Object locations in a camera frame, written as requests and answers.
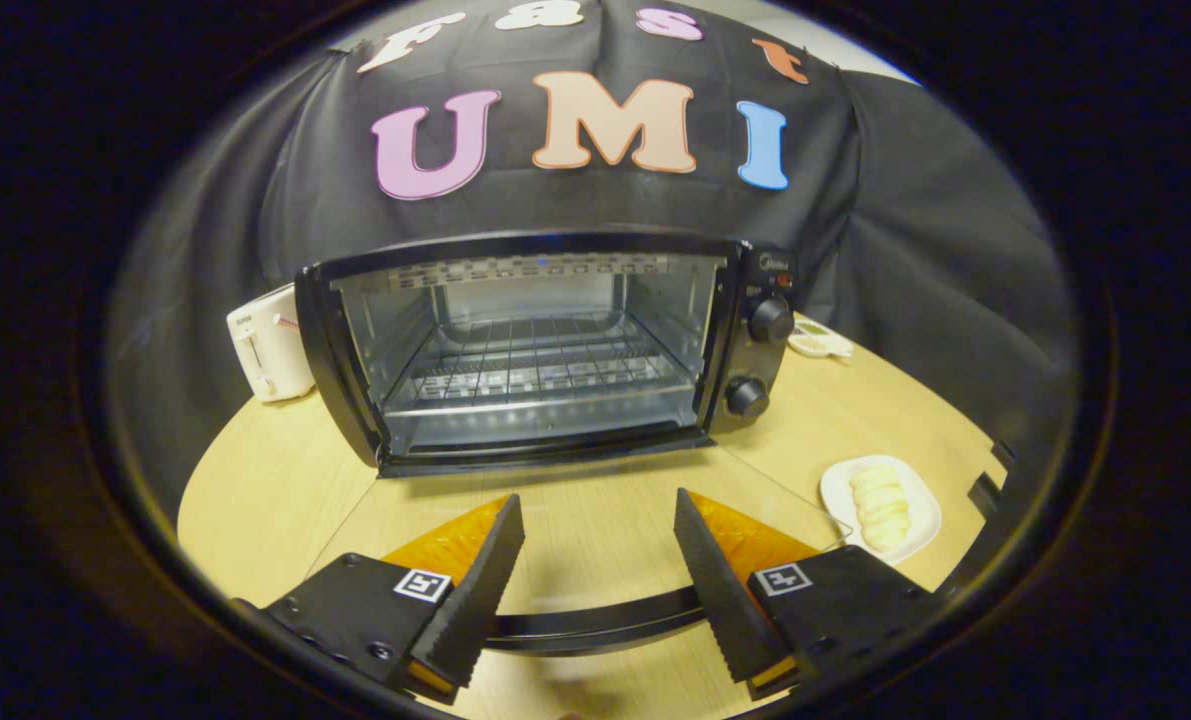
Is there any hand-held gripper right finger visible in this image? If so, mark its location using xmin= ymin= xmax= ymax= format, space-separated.
xmin=673 ymin=488 xmax=946 ymax=701

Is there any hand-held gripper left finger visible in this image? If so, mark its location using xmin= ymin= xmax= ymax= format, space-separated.
xmin=235 ymin=494 xmax=526 ymax=706

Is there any ridged bread roll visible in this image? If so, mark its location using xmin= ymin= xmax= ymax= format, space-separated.
xmin=848 ymin=463 xmax=912 ymax=553

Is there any black toaster oven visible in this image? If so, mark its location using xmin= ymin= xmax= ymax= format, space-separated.
xmin=295 ymin=232 xmax=854 ymax=658

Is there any white pop-up toaster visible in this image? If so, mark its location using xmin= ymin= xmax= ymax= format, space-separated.
xmin=226 ymin=283 xmax=317 ymax=404

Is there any white oval plate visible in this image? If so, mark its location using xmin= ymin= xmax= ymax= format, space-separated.
xmin=820 ymin=455 xmax=944 ymax=567

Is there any white divided condiment dish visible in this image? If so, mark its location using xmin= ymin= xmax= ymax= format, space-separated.
xmin=787 ymin=318 xmax=855 ymax=360

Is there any black backdrop cloth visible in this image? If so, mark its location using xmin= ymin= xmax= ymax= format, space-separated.
xmin=105 ymin=0 xmax=1081 ymax=506

